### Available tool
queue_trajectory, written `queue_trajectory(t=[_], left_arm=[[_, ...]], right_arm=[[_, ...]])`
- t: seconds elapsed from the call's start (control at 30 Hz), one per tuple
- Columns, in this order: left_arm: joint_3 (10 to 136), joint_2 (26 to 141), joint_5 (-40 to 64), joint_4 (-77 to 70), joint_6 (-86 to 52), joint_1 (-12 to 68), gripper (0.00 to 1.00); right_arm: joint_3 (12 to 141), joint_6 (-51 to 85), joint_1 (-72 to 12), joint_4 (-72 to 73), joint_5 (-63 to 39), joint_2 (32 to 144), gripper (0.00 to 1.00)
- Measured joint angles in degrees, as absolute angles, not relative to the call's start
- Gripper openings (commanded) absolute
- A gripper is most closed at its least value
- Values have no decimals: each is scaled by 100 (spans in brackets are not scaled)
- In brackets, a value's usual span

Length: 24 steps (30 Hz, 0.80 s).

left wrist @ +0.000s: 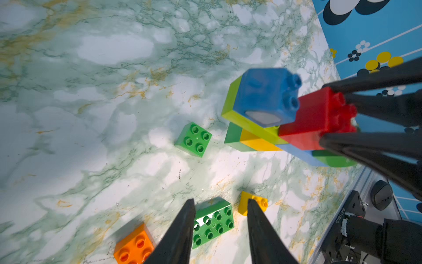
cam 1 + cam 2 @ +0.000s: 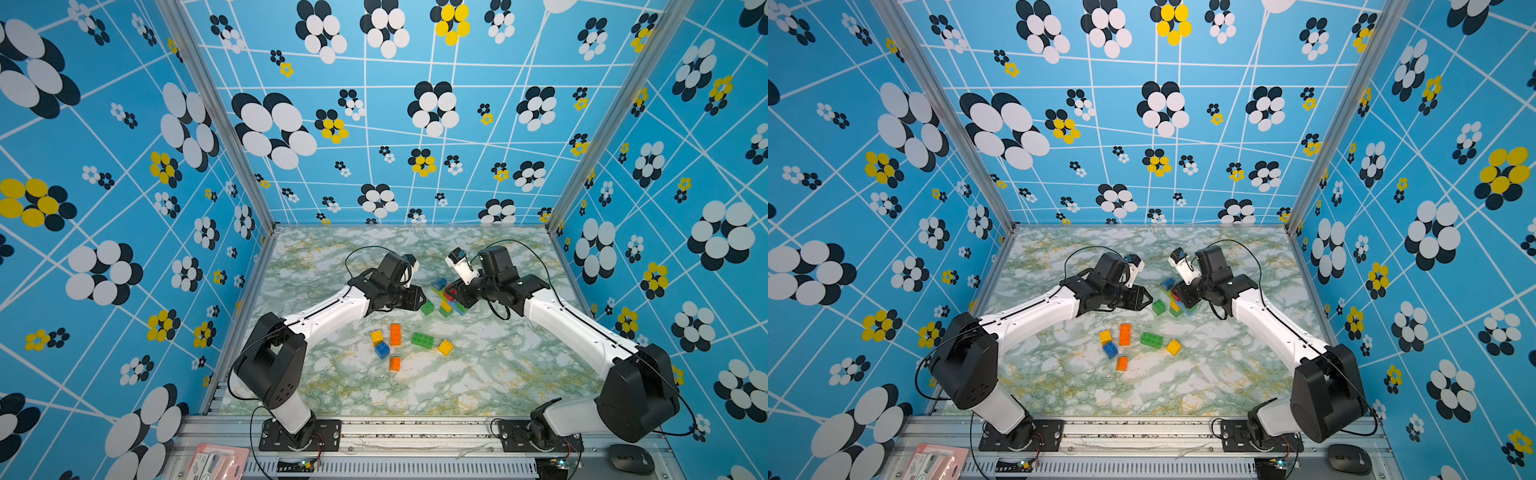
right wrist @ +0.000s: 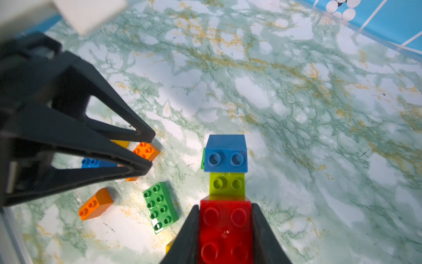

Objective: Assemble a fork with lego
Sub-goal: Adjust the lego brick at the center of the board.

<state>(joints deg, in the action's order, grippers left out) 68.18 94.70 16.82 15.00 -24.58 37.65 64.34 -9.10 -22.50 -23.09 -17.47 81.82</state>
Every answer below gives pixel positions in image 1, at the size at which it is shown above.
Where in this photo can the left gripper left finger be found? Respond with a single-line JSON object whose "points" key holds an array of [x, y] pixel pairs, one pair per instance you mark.
{"points": [[175, 246]]}

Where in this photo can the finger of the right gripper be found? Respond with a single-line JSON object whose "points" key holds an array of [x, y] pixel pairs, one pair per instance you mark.
{"points": [[405, 110], [396, 156]]}

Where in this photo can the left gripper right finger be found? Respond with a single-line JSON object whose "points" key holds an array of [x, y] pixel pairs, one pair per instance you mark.
{"points": [[265, 245]]}

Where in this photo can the small green lego brick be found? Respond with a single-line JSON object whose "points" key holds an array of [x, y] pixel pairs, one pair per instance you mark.
{"points": [[332, 160]]}

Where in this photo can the red square lego brick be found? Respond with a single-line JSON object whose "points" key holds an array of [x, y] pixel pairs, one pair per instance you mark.
{"points": [[321, 112]]}

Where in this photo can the yellow square lego brick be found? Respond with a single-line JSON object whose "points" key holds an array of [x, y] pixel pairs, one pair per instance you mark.
{"points": [[257, 143]]}

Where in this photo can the small blue lego brick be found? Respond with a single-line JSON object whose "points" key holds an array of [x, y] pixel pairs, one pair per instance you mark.
{"points": [[268, 96]]}

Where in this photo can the light blue long lego brick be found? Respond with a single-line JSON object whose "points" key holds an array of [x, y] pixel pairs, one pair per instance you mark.
{"points": [[305, 156]]}

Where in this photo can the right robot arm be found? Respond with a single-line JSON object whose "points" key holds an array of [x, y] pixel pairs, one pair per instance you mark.
{"points": [[393, 242]]}

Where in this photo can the orange long lego brick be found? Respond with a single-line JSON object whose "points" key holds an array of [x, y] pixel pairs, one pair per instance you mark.
{"points": [[136, 248]]}

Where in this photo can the green long lego brick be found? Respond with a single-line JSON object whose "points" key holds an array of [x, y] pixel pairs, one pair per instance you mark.
{"points": [[211, 222]]}

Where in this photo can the yellow lego brick centre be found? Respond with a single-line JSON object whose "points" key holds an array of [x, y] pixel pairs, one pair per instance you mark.
{"points": [[262, 202]]}

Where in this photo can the green square lego brick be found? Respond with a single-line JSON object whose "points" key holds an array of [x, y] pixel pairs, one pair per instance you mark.
{"points": [[193, 140]]}

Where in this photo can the black computer mouse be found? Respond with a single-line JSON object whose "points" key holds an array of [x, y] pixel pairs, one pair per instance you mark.
{"points": [[381, 195]]}

